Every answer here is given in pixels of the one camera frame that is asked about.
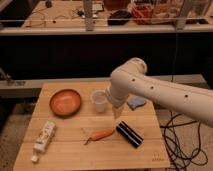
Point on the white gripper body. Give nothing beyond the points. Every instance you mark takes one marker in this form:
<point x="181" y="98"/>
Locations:
<point x="117" y="111"/>

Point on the orange toy carrot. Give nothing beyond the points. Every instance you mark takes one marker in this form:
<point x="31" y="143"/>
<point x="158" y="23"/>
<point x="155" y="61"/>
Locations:
<point x="97" y="135"/>

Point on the white toothpaste tube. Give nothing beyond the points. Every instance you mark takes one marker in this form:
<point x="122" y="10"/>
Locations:
<point x="43" y="140"/>

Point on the grey metal post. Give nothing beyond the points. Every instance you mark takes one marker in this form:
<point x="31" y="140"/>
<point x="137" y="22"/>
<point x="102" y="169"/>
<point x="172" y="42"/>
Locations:
<point x="87" y="4"/>

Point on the black striped block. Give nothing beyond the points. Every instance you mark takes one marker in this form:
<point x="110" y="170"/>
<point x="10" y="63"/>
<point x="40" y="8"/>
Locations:
<point x="129" y="134"/>

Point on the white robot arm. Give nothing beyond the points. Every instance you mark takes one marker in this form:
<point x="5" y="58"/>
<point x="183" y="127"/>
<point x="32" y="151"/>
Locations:
<point x="130" y="78"/>

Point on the black object on bench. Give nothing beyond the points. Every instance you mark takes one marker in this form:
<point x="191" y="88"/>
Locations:
<point x="119" y="17"/>

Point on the blue sponge cloth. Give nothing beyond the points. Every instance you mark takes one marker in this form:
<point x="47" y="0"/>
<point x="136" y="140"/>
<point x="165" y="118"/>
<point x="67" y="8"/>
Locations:
<point x="136" y="102"/>

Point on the orange crate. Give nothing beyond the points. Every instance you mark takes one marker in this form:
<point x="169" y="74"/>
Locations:
<point x="141" y="15"/>

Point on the orange wooden bowl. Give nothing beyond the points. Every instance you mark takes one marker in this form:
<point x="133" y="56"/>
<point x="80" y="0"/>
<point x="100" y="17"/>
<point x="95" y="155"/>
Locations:
<point x="65" y="102"/>

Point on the translucent plastic cup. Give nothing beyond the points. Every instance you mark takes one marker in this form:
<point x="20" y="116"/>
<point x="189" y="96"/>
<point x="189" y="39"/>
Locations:
<point x="99" y="100"/>

